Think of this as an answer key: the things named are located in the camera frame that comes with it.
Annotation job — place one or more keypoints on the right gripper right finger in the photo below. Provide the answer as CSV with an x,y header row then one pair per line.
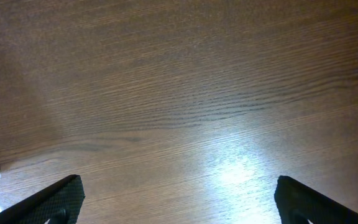
x,y
298,203

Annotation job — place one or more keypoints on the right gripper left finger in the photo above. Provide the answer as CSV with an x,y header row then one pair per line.
x,y
60,202

